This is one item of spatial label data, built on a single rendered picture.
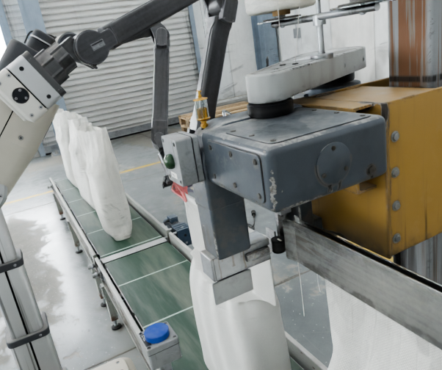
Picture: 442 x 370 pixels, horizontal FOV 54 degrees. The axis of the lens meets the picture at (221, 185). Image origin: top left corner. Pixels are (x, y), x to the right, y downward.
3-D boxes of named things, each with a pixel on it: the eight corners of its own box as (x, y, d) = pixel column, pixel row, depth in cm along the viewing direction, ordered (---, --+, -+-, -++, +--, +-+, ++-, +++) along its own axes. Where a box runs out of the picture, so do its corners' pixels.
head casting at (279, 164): (203, 249, 94) (178, 114, 84) (294, 215, 104) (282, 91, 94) (283, 315, 68) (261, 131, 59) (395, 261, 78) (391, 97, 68)
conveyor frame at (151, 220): (52, 190, 445) (48, 178, 441) (98, 178, 464) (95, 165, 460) (100, 280, 251) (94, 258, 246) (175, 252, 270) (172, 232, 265)
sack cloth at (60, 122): (64, 181, 433) (45, 110, 410) (84, 175, 441) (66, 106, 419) (74, 191, 393) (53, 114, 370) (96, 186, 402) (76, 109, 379)
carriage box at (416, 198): (310, 223, 107) (299, 97, 97) (406, 186, 121) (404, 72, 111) (389, 260, 86) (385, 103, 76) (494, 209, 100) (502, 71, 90)
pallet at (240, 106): (179, 124, 705) (178, 115, 700) (245, 109, 746) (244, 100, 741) (197, 130, 632) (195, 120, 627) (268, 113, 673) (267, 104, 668)
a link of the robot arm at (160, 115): (155, 42, 165) (153, 26, 154) (170, 42, 166) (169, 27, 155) (152, 151, 158) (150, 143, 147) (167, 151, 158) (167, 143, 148)
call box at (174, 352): (142, 353, 108) (136, 333, 106) (171, 340, 111) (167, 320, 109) (152, 371, 101) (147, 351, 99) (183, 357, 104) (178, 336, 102)
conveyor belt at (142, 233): (56, 188, 447) (54, 180, 444) (94, 178, 462) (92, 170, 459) (105, 272, 256) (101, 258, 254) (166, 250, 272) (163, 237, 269)
